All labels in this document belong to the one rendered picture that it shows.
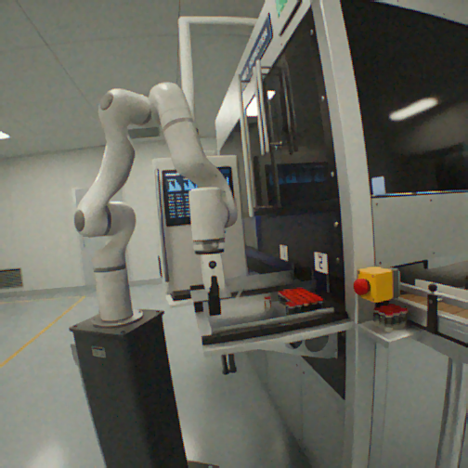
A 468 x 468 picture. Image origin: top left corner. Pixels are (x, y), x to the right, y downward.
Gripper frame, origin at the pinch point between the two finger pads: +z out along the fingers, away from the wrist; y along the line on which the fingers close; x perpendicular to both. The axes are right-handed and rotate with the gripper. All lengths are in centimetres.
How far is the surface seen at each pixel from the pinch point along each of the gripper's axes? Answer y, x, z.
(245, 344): -11.2, -5.5, 7.0
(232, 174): 92, -26, -48
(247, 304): 19.3, -13.3, 6.2
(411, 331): -25, -43, 6
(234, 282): 53, -15, 6
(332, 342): -1.6, -34.4, 16.0
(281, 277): 53, -38, 6
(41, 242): 544, 300, 0
